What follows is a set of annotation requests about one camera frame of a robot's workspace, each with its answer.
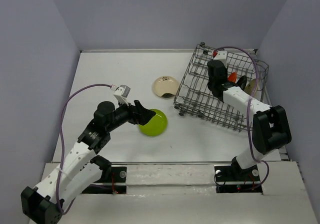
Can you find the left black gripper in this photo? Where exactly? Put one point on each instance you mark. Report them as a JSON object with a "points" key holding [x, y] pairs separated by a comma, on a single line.
{"points": [[138, 114]]}

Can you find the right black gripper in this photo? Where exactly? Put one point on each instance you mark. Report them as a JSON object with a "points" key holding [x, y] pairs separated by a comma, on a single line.
{"points": [[226, 72]]}

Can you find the orange plate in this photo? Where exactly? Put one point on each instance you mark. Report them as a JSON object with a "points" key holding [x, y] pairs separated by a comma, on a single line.
{"points": [[232, 77]]}

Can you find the black plate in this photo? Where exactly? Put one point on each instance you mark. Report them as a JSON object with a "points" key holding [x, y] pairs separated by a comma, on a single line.
{"points": [[242, 82]]}

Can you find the grey wire dish rack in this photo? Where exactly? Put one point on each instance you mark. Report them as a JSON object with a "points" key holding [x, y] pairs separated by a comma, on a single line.
{"points": [[194, 98]]}

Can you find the cream floral plate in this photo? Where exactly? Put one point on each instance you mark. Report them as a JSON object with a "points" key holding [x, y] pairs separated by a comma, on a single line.
{"points": [[251, 87]]}

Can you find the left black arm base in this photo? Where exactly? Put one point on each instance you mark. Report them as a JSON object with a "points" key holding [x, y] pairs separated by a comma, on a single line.
{"points": [[111, 182]]}

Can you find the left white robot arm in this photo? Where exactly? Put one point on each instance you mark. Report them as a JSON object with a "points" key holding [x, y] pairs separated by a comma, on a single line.
{"points": [[50, 199]]}

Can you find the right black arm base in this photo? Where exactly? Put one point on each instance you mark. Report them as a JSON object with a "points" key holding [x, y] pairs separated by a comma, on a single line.
{"points": [[232, 179]]}

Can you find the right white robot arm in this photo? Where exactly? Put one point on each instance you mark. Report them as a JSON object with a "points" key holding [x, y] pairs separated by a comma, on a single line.
{"points": [[268, 126]]}

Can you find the green plate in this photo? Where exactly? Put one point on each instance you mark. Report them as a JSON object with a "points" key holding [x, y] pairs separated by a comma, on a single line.
{"points": [[156, 126]]}

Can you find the cream plate with dark spot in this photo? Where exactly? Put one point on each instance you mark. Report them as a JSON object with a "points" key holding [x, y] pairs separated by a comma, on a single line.
{"points": [[165, 87]]}

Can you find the white foam strip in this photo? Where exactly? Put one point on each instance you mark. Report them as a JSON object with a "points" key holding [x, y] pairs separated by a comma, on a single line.
{"points": [[170, 174]]}

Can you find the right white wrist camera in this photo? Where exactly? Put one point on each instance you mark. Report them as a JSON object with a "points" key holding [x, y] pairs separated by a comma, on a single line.
{"points": [[221, 56]]}

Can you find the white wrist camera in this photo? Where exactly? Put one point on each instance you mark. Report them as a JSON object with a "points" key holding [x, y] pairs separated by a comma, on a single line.
{"points": [[221, 56], [121, 93]]}

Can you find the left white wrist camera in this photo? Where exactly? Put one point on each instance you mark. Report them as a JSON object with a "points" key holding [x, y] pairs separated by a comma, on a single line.
{"points": [[121, 93]]}

